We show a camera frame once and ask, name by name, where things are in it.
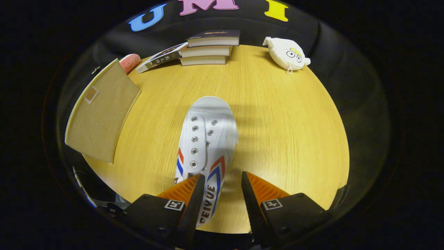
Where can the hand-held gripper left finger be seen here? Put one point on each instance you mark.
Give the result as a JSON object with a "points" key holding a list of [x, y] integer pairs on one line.
{"points": [[194, 211]]}

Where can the white canvas shoe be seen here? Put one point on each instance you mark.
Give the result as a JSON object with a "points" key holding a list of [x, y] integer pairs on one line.
{"points": [[218, 114]]}

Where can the white plush toy with eyes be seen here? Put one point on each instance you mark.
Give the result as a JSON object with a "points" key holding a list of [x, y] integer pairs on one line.
{"points": [[286, 53]]}

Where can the silver clip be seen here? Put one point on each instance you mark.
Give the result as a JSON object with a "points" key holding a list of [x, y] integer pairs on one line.
{"points": [[96, 69]]}

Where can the watermelon slice plush toy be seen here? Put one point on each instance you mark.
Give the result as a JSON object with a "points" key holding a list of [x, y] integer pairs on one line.
{"points": [[130, 62]]}

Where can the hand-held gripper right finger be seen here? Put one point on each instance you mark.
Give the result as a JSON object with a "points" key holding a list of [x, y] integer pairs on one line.
{"points": [[253, 211]]}

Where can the white cover book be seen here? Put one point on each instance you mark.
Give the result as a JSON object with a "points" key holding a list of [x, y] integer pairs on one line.
{"points": [[161, 57]]}

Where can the beige fabric storage box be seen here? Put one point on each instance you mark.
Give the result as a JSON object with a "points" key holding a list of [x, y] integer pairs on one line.
{"points": [[104, 114]]}

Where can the dark cover book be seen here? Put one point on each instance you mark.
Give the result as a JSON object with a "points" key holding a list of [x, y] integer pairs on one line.
{"points": [[215, 40]]}

